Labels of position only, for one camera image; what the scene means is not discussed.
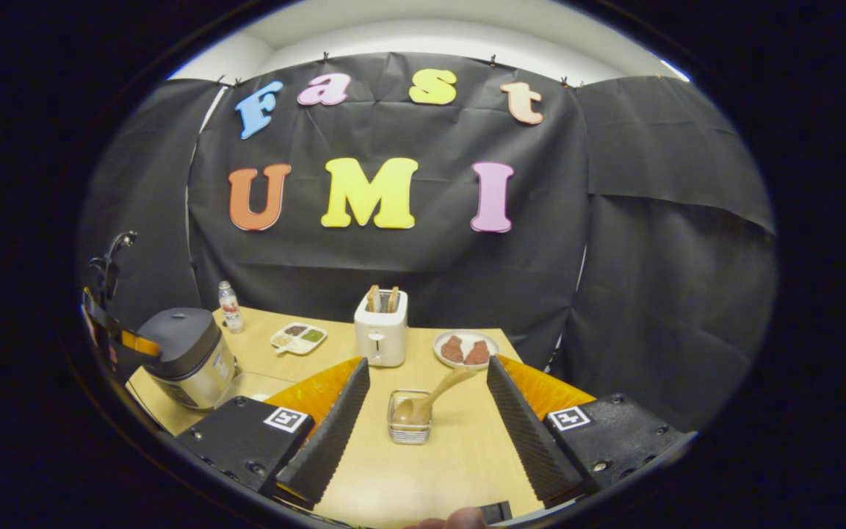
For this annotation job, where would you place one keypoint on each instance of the white toaster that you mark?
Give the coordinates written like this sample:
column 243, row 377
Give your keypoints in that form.
column 382, row 342

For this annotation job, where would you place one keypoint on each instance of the toast slice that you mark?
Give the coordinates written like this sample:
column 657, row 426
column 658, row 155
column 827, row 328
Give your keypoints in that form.
column 372, row 298
column 393, row 299

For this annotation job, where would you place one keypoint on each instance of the wooden spoon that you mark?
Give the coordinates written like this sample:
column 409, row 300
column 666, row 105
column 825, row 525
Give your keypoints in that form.
column 434, row 397

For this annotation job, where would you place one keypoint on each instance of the white round plate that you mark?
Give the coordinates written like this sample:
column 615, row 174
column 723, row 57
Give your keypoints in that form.
column 467, row 335

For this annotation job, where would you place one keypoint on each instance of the white divided condiment tray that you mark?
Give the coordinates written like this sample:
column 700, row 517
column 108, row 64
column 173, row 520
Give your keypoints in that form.
column 298, row 339

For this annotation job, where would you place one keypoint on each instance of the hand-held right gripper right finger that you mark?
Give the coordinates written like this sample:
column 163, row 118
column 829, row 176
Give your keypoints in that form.
column 533, row 441

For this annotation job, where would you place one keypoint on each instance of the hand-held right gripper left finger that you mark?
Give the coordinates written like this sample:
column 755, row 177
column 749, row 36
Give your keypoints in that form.
column 324, row 441

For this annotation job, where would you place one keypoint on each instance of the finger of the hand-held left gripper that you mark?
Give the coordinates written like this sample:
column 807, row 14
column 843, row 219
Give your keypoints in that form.
column 138, row 343

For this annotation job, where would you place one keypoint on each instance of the clear plastic bottle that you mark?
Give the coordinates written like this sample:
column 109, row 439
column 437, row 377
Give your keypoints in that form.
column 230, row 312

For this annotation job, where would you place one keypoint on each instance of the brown meat piece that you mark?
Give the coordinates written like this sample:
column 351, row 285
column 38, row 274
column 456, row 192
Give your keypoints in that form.
column 452, row 350
column 477, row 353

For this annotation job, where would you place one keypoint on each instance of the silver black rice cooker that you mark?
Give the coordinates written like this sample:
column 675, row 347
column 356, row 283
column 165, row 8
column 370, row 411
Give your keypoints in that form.
column 184, row 353

